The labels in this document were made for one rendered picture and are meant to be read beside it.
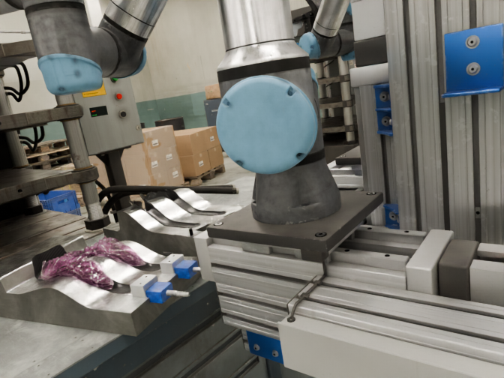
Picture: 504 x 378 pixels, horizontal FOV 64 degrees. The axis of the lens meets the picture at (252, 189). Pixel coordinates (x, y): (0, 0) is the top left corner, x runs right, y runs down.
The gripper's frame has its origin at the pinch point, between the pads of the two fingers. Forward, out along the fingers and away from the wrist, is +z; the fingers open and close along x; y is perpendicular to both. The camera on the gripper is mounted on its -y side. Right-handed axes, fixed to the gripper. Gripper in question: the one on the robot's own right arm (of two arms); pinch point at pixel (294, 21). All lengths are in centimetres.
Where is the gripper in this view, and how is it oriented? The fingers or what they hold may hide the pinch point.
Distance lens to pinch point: 164.2
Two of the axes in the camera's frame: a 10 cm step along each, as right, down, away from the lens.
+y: 2.8, 9.1, 3.0
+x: 8.5, -3.8, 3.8
